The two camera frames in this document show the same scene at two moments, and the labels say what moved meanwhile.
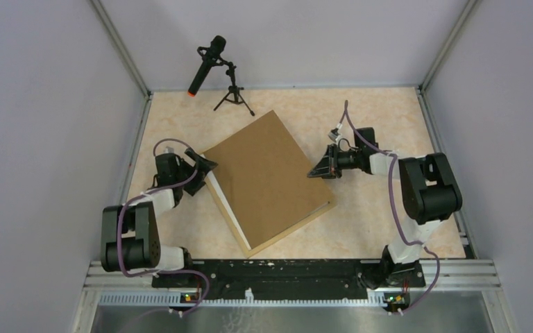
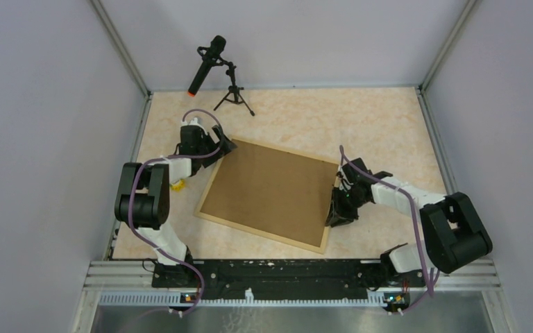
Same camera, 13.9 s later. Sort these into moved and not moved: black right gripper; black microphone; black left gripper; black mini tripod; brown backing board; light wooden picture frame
Moved: black left gripper; brown backing board; black right gripper; light wooden picture frame
Not moved: black microphone; black mini tripod
